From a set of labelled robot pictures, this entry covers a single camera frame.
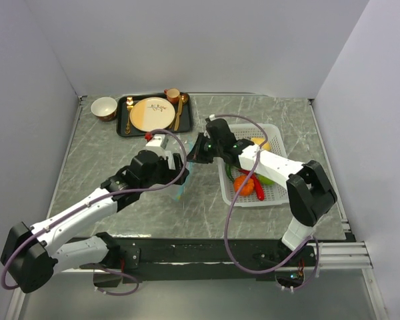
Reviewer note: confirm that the white plastic basket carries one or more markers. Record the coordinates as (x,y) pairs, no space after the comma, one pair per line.
(274,194)

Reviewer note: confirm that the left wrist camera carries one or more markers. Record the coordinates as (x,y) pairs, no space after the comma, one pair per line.
(157,144)

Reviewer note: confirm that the yellow toy potato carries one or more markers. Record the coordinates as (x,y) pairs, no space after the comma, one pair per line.
(261,141)

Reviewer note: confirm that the black serving tray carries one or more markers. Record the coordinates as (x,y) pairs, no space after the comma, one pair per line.
(186,121)

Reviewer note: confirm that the gold spoon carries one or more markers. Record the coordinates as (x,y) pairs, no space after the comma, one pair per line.
(184,98)

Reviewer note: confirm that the green chili pepper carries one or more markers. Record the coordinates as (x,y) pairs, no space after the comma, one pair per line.
(228,170)

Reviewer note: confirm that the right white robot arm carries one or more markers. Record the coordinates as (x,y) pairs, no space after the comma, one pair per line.
(310,192)

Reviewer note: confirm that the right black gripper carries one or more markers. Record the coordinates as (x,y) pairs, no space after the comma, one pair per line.
(196,155)

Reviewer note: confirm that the orange cup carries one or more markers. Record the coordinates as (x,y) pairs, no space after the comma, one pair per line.
(172,95)

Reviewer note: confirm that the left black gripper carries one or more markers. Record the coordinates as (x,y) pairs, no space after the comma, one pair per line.
(171,174)

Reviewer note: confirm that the white and red bowl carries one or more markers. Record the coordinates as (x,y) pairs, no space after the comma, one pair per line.
(104,108)

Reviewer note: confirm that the gold knife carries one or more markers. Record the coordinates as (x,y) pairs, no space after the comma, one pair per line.
(178,113)

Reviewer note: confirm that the orange toy pumpkin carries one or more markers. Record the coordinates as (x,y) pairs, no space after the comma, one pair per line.
(244,185)

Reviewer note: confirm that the orange and cream plate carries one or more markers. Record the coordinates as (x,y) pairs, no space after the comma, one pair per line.
(152,113)

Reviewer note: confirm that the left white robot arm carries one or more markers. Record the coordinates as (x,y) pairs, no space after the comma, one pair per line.
(33,254)

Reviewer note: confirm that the red chili pepper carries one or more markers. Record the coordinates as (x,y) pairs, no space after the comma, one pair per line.
(258,188)

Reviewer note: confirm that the gold fork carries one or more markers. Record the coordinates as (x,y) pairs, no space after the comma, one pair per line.
(129,106)

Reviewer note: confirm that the green toy fruit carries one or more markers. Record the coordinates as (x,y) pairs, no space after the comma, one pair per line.
(264,181)

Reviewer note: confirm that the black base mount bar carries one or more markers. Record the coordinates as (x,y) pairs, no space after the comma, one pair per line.
(137,261)

